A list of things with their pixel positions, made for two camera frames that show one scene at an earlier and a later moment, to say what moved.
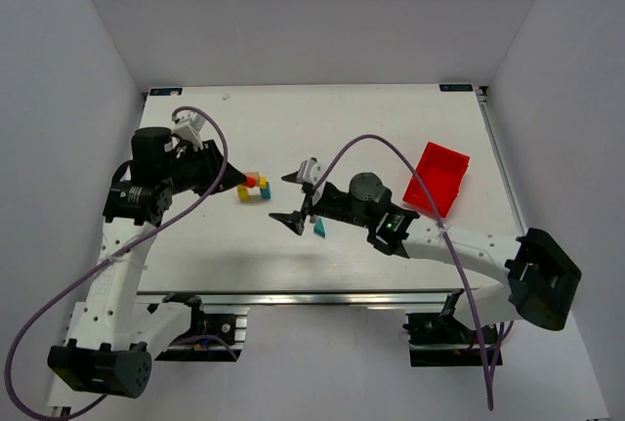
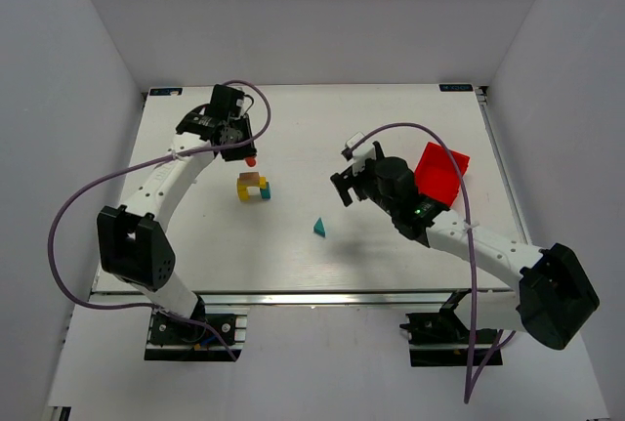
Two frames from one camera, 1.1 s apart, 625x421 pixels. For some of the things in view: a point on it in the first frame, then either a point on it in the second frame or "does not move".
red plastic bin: x=440 y=170 does not move
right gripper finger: x=293 y=177 → x=343 y=183
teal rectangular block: x=266 y=192 does not move
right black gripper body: x=306 y=202 → x=354 y=177
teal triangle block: x=319 y=227 does not move
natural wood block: x=254 y=174 does not move
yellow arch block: x=243 y=191 does not move
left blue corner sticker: x=165 y=91 does not move
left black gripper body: x=203 y=167 → x=239 y=150
